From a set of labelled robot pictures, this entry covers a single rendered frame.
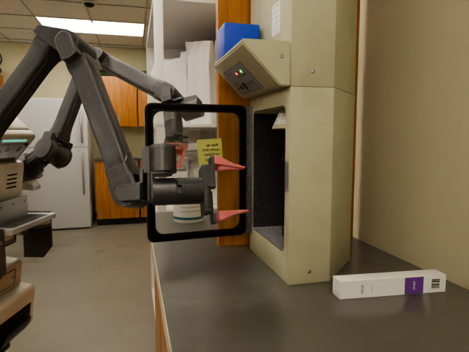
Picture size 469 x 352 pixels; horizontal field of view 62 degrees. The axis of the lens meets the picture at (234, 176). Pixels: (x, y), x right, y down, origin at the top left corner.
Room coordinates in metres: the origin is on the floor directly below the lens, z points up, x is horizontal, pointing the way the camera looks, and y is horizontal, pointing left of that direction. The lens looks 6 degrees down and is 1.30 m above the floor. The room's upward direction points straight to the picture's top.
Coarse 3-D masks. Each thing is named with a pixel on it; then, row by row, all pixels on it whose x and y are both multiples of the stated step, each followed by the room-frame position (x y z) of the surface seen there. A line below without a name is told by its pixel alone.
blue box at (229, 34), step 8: (224, 24) 1.08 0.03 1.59; (232, 24) 1.08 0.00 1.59; (240, 24) 1.09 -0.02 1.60; (248, 24) 1.10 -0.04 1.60; (256, 24) 1.10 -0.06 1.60; (224, 32) 1.08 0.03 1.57; (232, 32) 1.08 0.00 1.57; (240, 32) 1.09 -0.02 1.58; (248, 32) 1.09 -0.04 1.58; (256, 32) 1.10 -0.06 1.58; (224, 40) 1.08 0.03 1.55; (232, 40) 1.08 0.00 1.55; (240, 40) 1.09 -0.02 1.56; (224, 48) 1.08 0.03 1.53
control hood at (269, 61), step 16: (240, 48) 0.91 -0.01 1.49; (256, 48) 0.89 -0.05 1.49; (272, 48) 0.89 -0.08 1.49; (288, 48) 0.90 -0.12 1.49; (224, 64) 1.09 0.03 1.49; (256, 64) 0.91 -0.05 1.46; (272, 64) 0.90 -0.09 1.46; (288, 64) 0.90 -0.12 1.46; (272, 80) 0.91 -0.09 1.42; (288, 80) 0.90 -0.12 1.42
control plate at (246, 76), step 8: (240, 64) 0.99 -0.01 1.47; (232, 72) 1.08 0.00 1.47; (240, 72) 1.03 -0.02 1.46; (248, 72) 0.99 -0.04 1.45; (232, 80) 1.14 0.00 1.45; (240, 80) 1.09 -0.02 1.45; (248, 80) 1.03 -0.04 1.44; (256, 80) 0.99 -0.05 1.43; (240, 88) 1.14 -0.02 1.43; (248, 88) 1.08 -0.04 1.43; (256, 88) 1.03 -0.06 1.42
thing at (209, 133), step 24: (144, 120) 1.10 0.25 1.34; (168, 120) 1.12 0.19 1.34; (192, 120) 1.14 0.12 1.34; (216, 120) 1.17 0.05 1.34; (192, 144) 1.14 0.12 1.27; (216, 144) 1.17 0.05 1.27; (192, 168) 1.14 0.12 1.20; (216, 192) 1.17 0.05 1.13; (168, 216) 1.12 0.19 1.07; (192, 216) 1.14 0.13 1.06
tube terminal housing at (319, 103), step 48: (288, 0) 0.93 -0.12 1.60; (336, 0) 0.94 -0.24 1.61; (336, 48) 0.94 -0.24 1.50; (288, 96) 0.92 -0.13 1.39; (336, 96) 0.95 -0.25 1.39; (288, 144) 0.91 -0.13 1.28; (336, 144) 0.96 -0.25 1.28; (288, 192) 0.91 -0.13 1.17; (336, 192) 0.97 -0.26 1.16; (288, 240) 0.91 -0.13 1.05; (336, 240) 0.98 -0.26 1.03
